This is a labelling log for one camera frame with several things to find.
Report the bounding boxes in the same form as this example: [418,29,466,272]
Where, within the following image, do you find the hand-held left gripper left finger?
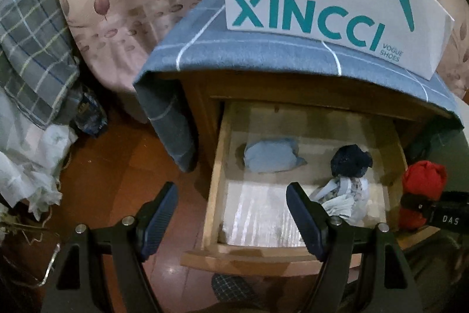
[40,182,179,313]

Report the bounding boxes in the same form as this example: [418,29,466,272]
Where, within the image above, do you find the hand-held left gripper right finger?
[286,182,420,313]

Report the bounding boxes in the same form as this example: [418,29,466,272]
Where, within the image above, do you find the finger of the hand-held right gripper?
[400,192,436,216]

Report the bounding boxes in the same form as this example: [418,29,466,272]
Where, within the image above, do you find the red underwear bundle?
[397,160,448,231]

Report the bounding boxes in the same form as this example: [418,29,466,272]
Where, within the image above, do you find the white grey patterned underwear bundle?
[309,176,370,226]

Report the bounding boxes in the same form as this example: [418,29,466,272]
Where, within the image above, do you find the wooden drawer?
[180,101,440,279]

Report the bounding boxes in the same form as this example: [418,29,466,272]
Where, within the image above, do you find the light blue knit garment bundle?
[243,138,307,173]

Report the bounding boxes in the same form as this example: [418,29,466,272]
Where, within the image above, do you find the navy underwear bundle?
[330,144,373,179]

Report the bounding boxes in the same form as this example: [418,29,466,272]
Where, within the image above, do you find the white drawer liner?
[219,179,388,248]

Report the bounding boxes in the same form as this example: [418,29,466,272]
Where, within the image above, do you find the dark checked slipper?
[211,273,264,312]

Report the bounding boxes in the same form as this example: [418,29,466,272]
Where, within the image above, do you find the clear plastic piece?
[0,218,62,289]

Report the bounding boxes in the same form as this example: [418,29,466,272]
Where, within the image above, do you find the wooden nightstand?
[179,69,455,174]

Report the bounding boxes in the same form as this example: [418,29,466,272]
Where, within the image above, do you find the dark blue plastic bag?
[73,84,108,138]

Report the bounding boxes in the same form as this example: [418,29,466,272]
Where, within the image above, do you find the white thin plastic sheet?
[0,89,79,222]

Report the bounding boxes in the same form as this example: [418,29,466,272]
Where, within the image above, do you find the blue checked cloth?
[132,0,464,173]

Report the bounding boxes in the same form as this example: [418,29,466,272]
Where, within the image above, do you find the beige leaf-print sheet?
[37,0,469,123]

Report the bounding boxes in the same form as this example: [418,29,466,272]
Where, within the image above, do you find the grey plaid cloth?
[0,0,83,130]

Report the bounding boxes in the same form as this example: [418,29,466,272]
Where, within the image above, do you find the olive corduroy trouser leg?
[403,234,469,313]

